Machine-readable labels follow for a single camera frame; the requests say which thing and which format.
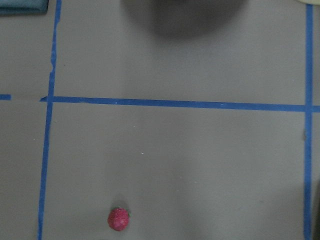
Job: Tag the red strawberry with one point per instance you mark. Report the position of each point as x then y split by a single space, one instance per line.
118 219

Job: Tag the grey folded cloth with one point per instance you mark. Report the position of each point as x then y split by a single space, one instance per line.
23 7

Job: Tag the wooden stand round base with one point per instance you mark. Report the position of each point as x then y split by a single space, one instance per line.
310 2

